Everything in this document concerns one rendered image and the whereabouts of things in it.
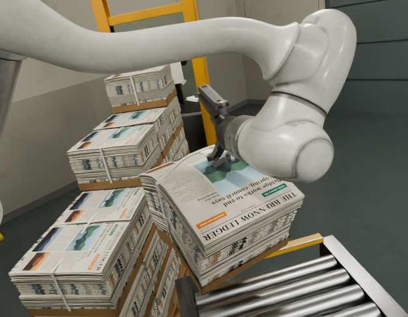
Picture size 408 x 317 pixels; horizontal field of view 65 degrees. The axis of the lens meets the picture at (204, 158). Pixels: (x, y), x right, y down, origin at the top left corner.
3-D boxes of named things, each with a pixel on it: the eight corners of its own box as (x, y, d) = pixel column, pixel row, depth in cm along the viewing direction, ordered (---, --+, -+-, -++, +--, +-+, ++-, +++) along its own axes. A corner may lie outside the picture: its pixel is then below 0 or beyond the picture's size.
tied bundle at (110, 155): (79, 192, 166) (63, 151, 156) (104, 166, 192) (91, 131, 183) (148, 187, 158) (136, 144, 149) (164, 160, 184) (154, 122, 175)
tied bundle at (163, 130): (104, 166, 192) (92, 131, 182) (121, 147, 218) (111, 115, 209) (165, 160, 185) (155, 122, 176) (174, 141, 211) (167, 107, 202)
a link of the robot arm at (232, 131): (240, 170, 60) (224, 163, 66) (278, 156, 64) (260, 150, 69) (233, 124, 57) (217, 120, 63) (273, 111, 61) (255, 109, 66)
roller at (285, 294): (194, 316, 88) (199, 334, 87) (351, 268, 93) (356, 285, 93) (193, 309, 93) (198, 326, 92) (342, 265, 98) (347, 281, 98)
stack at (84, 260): (79, 408, 149) (2, 274, 115) (151, 242, 253) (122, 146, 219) (158, 413, 141) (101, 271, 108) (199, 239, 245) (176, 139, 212)
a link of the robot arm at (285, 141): (266, 175, 63) (293, 115, 63) (327, 202, 50) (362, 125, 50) (223, 156, 58) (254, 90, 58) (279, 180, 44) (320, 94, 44)
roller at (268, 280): (191, 299, 100) (189, 291, 96) (331, 258, 105) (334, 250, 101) (195, 315, 96) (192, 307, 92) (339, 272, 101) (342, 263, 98)
